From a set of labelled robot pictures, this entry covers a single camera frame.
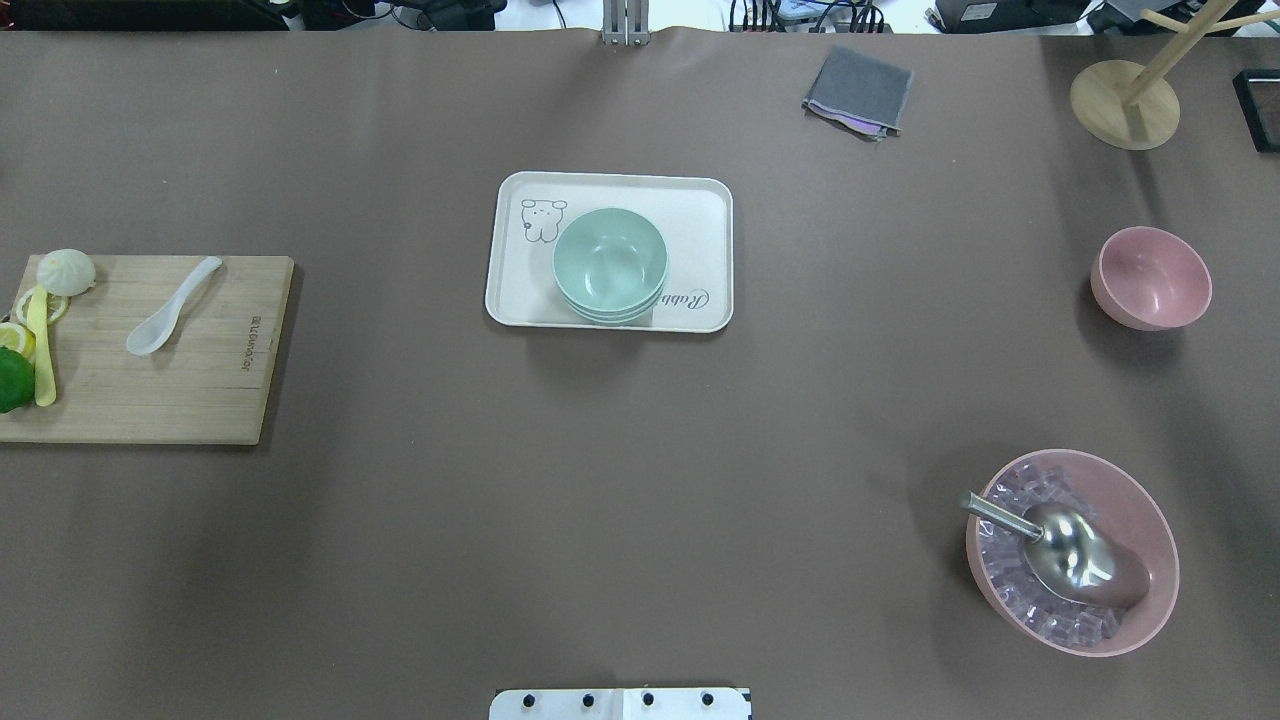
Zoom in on small pink bowl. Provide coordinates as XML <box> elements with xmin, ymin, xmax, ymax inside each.
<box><xmin>1089</xmin><ymin>225</ymin><xmax>1213</xmax><ymax>331</ymax></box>

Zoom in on bottom green bowl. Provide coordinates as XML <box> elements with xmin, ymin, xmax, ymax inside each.
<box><xmin>561</xmin><ymin>290</ymin><xmax>660</xmax><ymax>325</ymax></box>

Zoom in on green bowl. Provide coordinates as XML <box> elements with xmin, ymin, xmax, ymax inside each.
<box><xmin>552</xmin><ymin>208</ymin><xmax>671</xmax><ymax>313</ymax></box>
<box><xmin>561</xmin><ymin>290</ymin><xmax>660</xmax><ymax>325</ymax></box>

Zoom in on top green bowl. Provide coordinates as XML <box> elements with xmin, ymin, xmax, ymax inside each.
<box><xmin>552</xmin><ymin>208</ymin><xmax>671</xmax><ymax>313</ymax></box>

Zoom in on large pink bowl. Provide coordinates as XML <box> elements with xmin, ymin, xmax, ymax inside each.
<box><xmin>965</xmin><ymin>448</ymin><xmax>1181</xmax><ymax>659</ymax></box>

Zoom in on white ceramic spoon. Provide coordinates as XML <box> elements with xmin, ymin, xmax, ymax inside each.
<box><xmin>125</xmin><ymin>256</ymin><xmax>224</xmax><ymax>357</ymax></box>

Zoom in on cream rectangular serving tray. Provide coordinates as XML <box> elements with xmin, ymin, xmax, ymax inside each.
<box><xmin>485</xmin><ymin>170</ymin><xmax>735</xmax><ymax>334</ymax></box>

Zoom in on folded grey cloth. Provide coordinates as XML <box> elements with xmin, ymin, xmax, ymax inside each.
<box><xmin>801</xmin><ymin>47</ymin><xmax>915</xmax><ymax>141</ymax></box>

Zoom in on bamboo cutting board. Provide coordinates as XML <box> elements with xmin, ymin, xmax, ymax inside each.
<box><xmin>1</xmin><ymin>255</ymin><xmax>294</xmax><ymax>445</ymax></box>

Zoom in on clear ice cubes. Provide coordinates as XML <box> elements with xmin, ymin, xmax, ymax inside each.
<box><xmin>977</xmin><ymin>460</ymin><xmax>1126</xmax><ymax>650</ymax></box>

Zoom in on metal ice scoop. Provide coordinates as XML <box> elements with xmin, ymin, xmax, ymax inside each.
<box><xmin>959</xmin><ymin>492</ymin><xmax>1152</xmax><ymax>609</ymax></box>

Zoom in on wooden mug tree stand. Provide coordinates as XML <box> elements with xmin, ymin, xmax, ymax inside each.
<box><xmin>1069</xmin><ymin>1</ymin><xmax>1279</xmax><ymax>151</ymax></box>

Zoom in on white steamed bun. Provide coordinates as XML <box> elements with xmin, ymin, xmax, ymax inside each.
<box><xmin>36</xmin><ymin>249</ymin><xmax>97</xmax><ymax>297</ymax></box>

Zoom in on lemon slice on board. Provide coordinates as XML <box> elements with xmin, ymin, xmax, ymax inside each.
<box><xmin>12</xmin><ymin>287</ymin><xmax>70</xmax><ymax>325</ymax></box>

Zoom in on green lime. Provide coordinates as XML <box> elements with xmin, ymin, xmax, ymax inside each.
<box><xmin>0</xmin><ymin>347</ymin><xmax>35</xmax><ymax>414</ymax></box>

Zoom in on black box at edge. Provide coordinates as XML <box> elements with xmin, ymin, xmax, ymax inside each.
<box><xmin>1233</xmin><ymin>69</ymin><xmax>1279</xmax><ymax>152</ymax></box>

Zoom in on metal bracket at table edge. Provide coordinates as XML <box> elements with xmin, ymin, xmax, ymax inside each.
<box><xmin>602</xmin><ymin>0</ymin><xmax>652</xmax><ymax>47</ymax></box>

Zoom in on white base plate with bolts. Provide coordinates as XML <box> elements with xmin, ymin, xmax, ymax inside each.
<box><xmin>488</xmin><ymin>685</ymin><xmax>753</xmax><ymax>719</ymax></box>

